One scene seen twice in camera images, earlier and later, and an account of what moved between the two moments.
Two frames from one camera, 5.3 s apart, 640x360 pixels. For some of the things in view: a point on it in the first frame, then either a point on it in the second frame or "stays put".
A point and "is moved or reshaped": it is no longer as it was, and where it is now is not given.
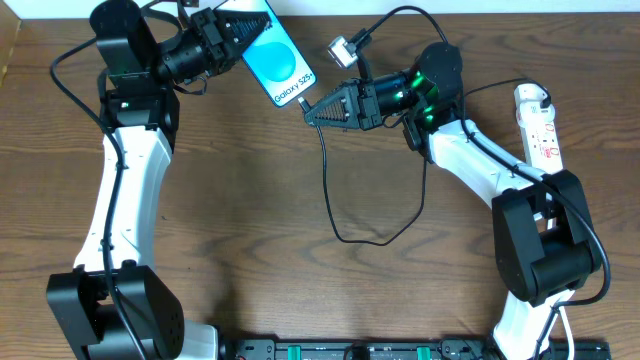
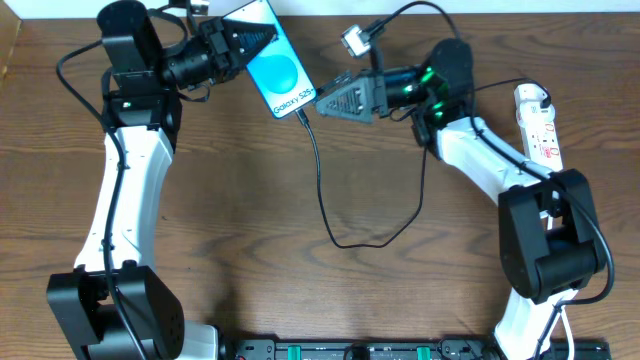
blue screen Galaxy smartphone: [274, 57] is moved or reshaped
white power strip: [540, 136] stays put
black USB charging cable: [407, 225] is moved or reshaped
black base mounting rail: [405, 349] stays put
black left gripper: [214, 38] → [218, 47]
